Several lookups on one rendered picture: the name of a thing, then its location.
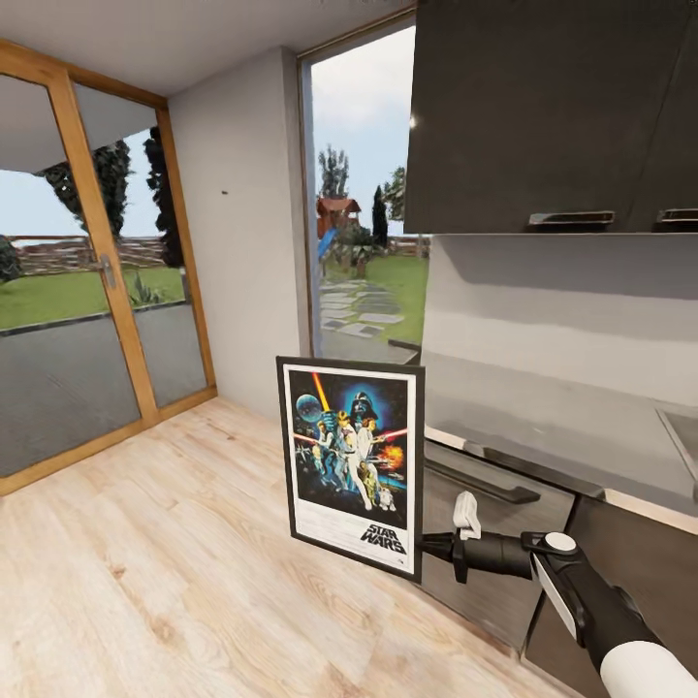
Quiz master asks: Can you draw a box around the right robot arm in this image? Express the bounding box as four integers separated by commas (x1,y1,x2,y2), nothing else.
415,492,698,698

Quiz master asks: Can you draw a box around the poster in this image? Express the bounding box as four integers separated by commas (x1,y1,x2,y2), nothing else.
276,356,426,585

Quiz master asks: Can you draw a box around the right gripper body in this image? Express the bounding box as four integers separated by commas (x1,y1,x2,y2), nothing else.
452,525,506,584

